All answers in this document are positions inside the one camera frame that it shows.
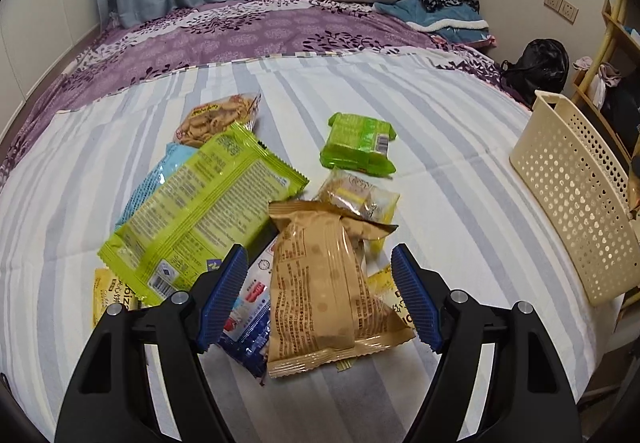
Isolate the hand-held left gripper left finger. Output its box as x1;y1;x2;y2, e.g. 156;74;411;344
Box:
54;243;249;443

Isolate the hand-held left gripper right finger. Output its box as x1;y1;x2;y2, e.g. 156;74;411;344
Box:
390;243;583;443

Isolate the blue and white snack packet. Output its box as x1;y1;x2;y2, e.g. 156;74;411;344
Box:
217;243;273;381

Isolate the yellow snack packet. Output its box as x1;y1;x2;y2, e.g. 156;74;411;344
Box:
92;268;146;329
360;235;408;319

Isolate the large lime green snack packet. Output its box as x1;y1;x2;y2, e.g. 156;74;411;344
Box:
97;121;310;306

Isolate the tan snack packet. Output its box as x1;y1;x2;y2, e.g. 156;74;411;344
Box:
266;200;417;379

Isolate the clear yellow pastry packet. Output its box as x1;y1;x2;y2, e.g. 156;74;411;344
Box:
315;169;401;224

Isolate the light blue snack packet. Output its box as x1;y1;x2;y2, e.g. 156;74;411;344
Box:
115;143;201;231

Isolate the small green snack packet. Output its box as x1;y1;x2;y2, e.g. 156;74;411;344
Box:
320;112;397;176

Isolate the clear bag of crackers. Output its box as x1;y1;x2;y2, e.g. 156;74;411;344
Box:
172;93;262;148

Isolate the cream perforated plastic basket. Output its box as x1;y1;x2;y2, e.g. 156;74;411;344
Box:
509;90;640;308

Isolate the blue striped bedsheet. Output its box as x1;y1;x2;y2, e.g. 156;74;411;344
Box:
0;48;626;443

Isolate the black backpack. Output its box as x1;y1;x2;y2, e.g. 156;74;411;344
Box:
500;39;571;106

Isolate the purple floral bedsheet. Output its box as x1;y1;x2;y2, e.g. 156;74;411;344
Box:
0;0;531;184

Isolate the blue fleece garment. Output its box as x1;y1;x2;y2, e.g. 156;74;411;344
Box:
372;0;491;44

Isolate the pink cloth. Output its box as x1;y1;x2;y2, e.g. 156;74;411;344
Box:
574;55;623;88

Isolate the white wardrobe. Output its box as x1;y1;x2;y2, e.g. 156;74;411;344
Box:
0;0;108;124

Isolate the wooden shelf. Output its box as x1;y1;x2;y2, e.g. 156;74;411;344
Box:
570;0;640;184

